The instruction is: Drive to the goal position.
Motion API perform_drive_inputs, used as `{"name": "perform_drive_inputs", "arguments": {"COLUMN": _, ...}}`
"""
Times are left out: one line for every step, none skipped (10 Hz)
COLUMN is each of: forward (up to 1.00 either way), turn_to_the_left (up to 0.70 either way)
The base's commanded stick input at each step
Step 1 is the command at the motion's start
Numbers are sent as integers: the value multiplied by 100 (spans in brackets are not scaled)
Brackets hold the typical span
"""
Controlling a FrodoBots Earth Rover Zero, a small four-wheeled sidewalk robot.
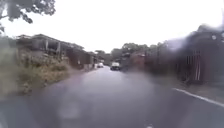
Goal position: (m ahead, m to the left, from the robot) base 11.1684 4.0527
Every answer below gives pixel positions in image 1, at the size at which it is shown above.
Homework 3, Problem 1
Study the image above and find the dark building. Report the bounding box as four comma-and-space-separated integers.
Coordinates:
176, 23, 224, 88

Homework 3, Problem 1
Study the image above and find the white painted line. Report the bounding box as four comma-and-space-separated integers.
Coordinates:
172, 87, 224, 108

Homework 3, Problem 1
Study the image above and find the grey pavement strip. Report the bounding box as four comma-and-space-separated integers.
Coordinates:
156, 74, 224, 103

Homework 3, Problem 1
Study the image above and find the dry grass bank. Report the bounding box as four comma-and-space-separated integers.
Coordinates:
0, 49, 86, 98

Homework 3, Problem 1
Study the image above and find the white car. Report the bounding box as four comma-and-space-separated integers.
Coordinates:
109, 61, 122, 71

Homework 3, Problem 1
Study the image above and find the row of low buildings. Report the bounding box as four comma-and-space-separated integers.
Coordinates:
14, 33, 101, 71

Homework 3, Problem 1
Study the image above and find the reddish fence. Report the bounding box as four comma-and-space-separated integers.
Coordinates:
128, 49, 205, 84

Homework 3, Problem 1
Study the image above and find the white vehicle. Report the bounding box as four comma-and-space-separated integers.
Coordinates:
96, 62, 105, 69

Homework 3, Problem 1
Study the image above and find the large overhanging tree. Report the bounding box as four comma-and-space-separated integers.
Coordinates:
0, 0, 57, 34

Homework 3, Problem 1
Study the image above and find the wet grey asphalt road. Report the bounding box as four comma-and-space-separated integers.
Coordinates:
0, 66, 224, 128

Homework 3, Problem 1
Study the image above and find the row of trees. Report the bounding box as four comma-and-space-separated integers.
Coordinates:
94, 42, 168, 66

